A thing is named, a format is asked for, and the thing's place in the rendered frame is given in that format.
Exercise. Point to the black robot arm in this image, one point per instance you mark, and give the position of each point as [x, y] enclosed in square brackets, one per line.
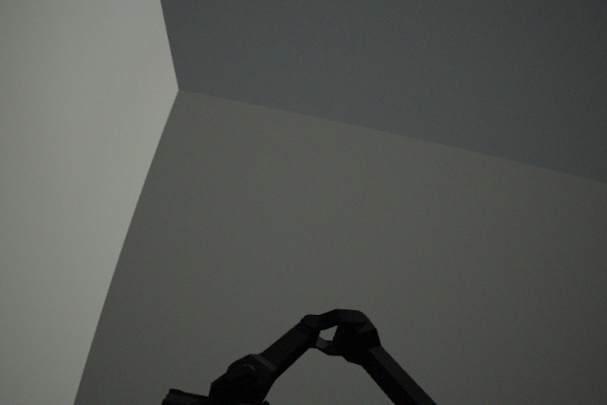
[248, 380]

